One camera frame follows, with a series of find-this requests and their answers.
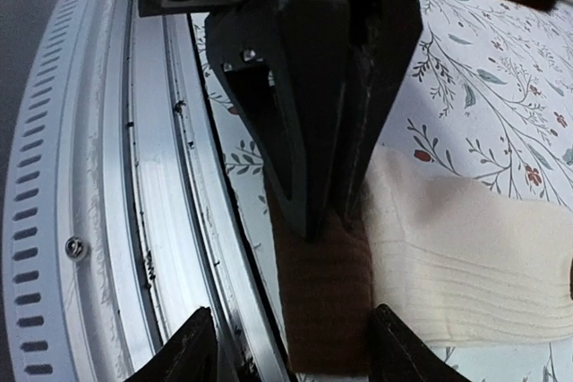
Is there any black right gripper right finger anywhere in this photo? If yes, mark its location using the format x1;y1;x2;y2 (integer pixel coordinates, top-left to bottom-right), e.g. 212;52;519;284
367;304;467;382

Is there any cream and brown striped sock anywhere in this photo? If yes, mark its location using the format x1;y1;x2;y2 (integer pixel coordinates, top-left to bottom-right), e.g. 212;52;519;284
267;146;572;376

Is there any aluminium table edge rail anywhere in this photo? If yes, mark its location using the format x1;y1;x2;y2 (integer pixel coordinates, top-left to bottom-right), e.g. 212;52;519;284
2;0;293;381

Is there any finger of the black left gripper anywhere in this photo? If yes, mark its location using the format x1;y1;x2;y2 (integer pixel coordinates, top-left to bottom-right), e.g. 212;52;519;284
335;0;423;221

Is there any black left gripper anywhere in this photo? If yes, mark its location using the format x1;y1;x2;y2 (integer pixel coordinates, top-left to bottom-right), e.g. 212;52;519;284
138;0;349;238

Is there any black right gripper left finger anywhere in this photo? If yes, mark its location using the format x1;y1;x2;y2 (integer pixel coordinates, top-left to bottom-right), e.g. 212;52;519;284
132;307;218;382

